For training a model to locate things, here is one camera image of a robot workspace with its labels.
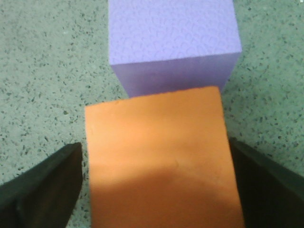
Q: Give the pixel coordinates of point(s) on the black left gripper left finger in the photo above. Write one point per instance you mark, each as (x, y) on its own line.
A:
(45, 195)

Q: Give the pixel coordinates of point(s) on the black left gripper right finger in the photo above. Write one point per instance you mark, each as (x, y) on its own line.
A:
(271, 195)

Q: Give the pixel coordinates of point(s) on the orange foam cube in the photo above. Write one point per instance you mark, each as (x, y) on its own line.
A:
(162, 161)

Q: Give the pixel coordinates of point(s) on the purple foam cube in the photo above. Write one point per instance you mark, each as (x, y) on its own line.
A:
(157, 46)

